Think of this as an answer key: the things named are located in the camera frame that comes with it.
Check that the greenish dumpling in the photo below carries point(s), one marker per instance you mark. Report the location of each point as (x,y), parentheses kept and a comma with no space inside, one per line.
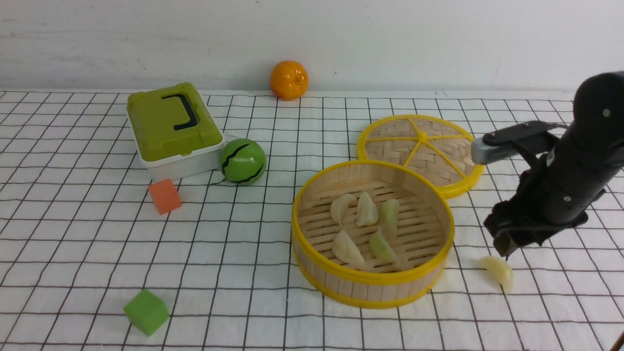
(388,217)
(381,249)

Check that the white dumpling bottom edge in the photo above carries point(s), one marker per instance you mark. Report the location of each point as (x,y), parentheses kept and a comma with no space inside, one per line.
(346,250)

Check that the green lidded white box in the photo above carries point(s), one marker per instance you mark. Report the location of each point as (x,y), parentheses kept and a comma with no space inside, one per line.
(175,135)

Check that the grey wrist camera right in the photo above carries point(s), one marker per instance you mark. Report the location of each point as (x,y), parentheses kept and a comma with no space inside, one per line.
(527,139)

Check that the pale dumpling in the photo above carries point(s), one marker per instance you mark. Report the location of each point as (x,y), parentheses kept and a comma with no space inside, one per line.
(500,270)

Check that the green foam cube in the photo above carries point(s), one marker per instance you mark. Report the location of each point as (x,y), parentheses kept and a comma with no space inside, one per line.
(147,312)

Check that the white black-grid tablecloth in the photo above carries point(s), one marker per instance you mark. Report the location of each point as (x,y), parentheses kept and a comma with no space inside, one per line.
(80,236)

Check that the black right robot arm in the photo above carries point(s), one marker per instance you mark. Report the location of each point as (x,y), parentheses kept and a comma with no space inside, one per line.
(566,174)

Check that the bamboo steamer lid yellow rim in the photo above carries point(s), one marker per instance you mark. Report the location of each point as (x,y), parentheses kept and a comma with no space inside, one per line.
(436,149)

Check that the orange toy fruit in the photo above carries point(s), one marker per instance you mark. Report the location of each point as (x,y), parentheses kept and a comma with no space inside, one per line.
(289,80)

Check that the orange foam cube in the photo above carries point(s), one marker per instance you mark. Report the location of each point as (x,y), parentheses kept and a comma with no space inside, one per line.
(165,196)

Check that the bamboo steamer tray yellow rim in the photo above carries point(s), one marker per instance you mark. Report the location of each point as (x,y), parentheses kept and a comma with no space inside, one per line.
(425,235)

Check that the green toy watermelon ball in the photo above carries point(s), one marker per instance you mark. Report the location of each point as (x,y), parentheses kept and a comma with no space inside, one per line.
(243,161)

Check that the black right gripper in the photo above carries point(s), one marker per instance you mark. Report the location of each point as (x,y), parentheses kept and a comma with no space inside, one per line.
(534,214)

